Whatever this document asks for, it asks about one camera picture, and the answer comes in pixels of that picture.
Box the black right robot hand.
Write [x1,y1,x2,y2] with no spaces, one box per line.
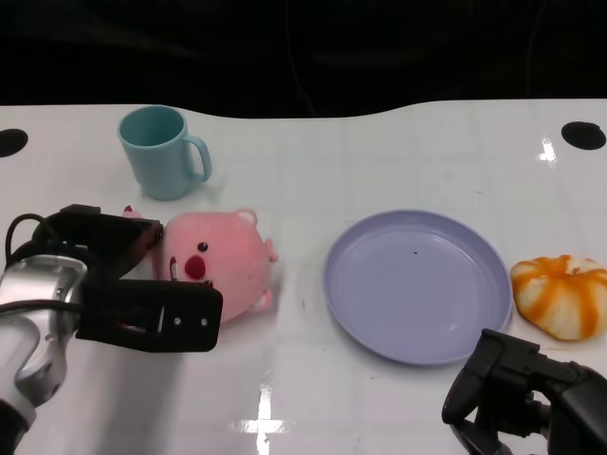
[441,328,607,455]

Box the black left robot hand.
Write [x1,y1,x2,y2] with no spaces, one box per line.
[30,204,224,355]

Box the pink plush beaver doll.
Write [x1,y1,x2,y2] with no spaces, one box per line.
[121,204,281,326]

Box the purple plastic plate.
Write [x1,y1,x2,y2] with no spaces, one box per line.
[322,209,514,366]

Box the orange white pumpkin toy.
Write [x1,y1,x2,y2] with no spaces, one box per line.
[509,254,607,341]

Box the teal plastic cup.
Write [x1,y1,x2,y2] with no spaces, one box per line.
[117,104,213,201]

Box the black table grommet hole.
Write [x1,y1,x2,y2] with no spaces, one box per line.
[0,128,28,157]
[561,120,607,150]

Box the black backdrop curtain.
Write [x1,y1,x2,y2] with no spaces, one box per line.
[0,0,607,119]

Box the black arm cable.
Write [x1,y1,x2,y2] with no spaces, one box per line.
[4,212,53,266]

